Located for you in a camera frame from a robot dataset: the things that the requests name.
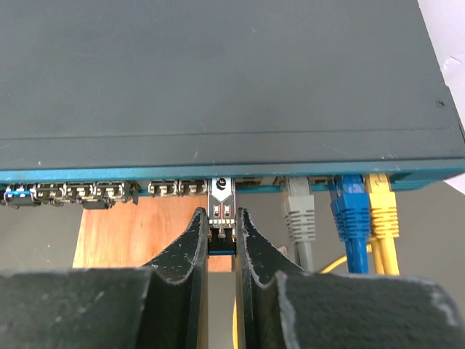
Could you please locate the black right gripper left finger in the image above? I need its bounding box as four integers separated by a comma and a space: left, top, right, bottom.
1, 208, 209, 348

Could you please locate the wooden board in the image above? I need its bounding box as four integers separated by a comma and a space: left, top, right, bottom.
72, 196, 233, 273

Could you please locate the grey ethernet cable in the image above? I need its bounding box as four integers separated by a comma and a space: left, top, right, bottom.
283, 176, 316, 273

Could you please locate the dark transceiver module pair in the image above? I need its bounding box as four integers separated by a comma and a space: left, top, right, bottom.
207, 177, 236, 256

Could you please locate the dark blue network switch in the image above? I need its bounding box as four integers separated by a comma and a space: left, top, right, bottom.
1, 1, 464, 190

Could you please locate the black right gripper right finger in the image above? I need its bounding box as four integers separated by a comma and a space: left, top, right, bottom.
236, 209, 464, 348

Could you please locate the blue ethernet cable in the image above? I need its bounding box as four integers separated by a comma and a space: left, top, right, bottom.
328, 174, 372, 273

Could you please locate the yellow ethernet cable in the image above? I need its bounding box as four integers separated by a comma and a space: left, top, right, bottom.
232, 173, 401, 349

